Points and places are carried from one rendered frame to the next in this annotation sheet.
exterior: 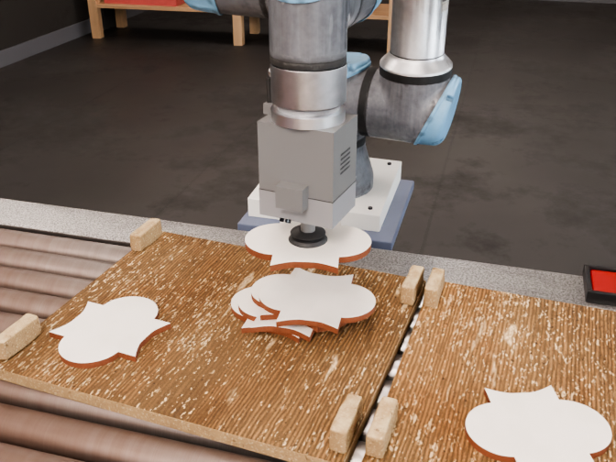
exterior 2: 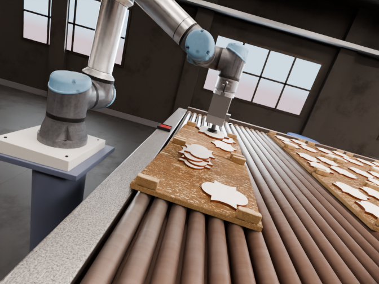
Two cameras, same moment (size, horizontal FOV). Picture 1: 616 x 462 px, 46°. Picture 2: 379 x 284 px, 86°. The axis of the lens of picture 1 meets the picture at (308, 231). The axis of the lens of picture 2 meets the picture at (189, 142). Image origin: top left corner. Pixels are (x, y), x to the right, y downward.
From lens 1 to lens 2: 1.21 m
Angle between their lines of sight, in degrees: 95
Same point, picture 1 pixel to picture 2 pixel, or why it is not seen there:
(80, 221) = (84, 225)
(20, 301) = (202, 236)
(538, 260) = not seen: outside the picture
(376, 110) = (101, 97)
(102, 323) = (223, 194)
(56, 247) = (129, 234)
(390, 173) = not seen: hidden behind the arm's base
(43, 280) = (179, 230)
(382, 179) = not seen: hidden behind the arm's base
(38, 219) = (67, 256)
